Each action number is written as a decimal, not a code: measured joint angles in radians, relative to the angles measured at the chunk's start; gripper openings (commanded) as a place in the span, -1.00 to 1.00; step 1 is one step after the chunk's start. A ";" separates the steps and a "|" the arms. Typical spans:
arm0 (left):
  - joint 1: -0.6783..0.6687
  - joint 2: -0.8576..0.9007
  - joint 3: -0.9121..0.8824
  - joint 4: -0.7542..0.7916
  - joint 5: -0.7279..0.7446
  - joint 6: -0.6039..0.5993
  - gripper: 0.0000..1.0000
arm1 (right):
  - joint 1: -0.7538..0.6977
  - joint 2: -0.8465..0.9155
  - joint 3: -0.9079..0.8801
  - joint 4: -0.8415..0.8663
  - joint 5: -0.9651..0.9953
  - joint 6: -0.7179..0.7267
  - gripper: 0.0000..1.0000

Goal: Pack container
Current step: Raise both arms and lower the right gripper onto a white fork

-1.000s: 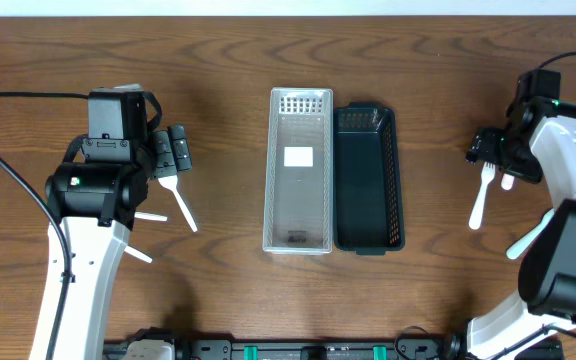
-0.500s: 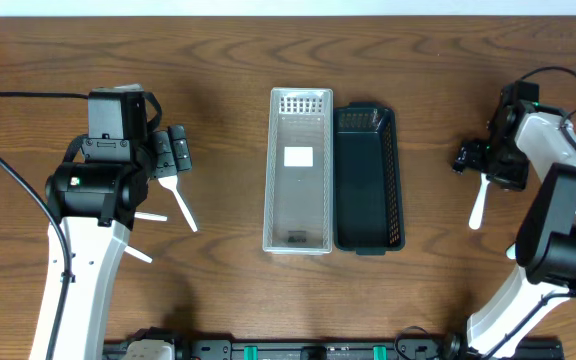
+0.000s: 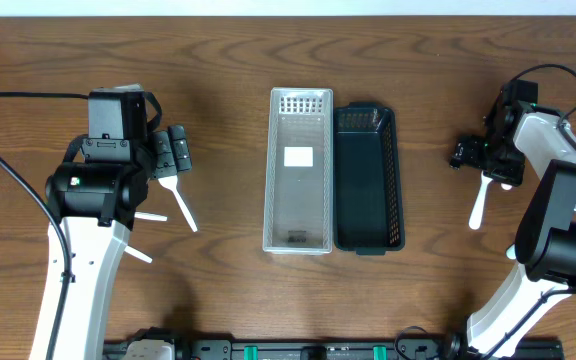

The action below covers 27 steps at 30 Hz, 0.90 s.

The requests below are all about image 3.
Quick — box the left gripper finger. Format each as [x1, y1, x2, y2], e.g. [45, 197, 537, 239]
[150, 131, 177, 179]
[168, 125, 192, 172]

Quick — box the white plastic spoon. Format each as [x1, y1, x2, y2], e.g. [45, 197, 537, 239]
[124, 246, 153, 264]
[134, 212, 168, 222]
[158, 175, 198, 232]

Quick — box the white plastic fork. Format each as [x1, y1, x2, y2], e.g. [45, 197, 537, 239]
[468, 172, 493, 230]
[506, 245, 516, 260]

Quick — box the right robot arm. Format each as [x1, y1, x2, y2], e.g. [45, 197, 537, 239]
[442, 79, 576, 359]

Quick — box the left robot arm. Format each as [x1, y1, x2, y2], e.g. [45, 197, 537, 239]
[30, 84, 198, 359]

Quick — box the clear plastic basket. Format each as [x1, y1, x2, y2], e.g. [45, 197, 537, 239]
[263, 87, 334, 255]

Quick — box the black plastic basket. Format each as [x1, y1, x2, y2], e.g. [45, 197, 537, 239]
[333, 102, 405, 255]

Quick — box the right black cable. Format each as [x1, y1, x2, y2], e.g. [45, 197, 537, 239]
[510, 63, 576, 181]

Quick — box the black cable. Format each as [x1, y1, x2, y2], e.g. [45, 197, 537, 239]
[510, 63, 576, 181]
[0, 91, 92, 360]

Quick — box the left black cable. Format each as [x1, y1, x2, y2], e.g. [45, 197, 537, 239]
[0, 91, 92, 360]

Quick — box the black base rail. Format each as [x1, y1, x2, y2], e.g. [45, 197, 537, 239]
[102, 327, 564, 360]

